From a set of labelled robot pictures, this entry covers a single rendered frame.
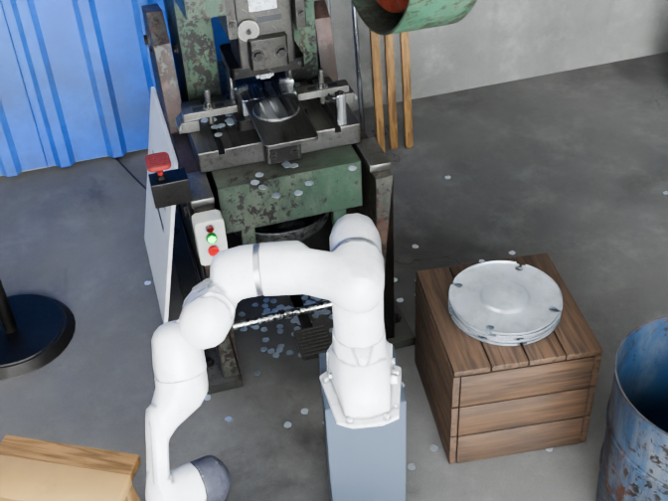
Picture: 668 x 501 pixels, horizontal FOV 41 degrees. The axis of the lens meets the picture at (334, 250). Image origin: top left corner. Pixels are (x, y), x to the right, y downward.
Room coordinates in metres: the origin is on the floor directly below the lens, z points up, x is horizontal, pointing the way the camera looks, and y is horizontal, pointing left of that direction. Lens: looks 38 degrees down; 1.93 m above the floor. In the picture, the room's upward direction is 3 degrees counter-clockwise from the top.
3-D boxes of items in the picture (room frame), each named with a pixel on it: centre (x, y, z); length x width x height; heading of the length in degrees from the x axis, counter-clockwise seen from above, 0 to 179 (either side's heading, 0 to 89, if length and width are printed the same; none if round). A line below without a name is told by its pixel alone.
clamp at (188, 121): (2.20, 0.33, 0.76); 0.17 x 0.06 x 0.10; 104
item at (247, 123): (2.24, 0.16, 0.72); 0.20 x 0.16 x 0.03; 104
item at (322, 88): (2.28, 0.00, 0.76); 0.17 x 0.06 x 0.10; 104
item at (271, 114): (2.07, 0.12, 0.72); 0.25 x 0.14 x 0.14; 14
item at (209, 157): (2.24, 0.16, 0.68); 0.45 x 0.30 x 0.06; 104
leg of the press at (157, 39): (2.31, 0.46, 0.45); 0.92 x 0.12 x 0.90; 14
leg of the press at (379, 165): (2.44, -0.06, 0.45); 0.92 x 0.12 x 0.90; 14
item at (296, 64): (2.24, 0.16, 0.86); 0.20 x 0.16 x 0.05; 104
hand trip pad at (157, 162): (1.93, 0.42, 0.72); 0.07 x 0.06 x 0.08; 14
